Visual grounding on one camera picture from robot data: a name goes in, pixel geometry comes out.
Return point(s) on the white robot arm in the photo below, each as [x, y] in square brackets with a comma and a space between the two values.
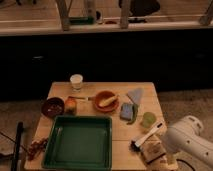
[184, 135]

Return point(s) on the green plastic tray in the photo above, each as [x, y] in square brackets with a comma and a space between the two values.
[79, 143]

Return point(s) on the orange bowl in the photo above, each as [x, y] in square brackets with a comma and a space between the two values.
[104, 95]

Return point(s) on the yellow banana toy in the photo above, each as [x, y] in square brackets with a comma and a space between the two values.
[108, 101]

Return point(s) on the grey triangular cloth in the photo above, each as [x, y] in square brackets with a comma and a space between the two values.
[135, 95]

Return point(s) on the blue sponge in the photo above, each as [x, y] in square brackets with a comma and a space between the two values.
[126, 112]

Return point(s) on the white paper cup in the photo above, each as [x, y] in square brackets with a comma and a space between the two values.
[76, 81]

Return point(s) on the green plastic cup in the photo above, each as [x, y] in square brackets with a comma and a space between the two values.
[148, 120]

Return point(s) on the dark brown bowl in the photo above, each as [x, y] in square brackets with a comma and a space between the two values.
[52, 107]

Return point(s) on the green box background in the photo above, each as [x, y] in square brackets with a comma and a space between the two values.
[81, 20]

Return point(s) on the black office chair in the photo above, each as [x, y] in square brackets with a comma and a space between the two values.
[141, 8]

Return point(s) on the wooden table leg middle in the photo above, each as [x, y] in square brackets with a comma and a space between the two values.
[125, 8]

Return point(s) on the wooden table leg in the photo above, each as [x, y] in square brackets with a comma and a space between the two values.
[125, 8]
[63, 13]

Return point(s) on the wooden table leg left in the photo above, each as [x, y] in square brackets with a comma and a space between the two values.
[63, 13]

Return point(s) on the black pole stand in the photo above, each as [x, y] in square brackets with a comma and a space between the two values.
[15, 158]

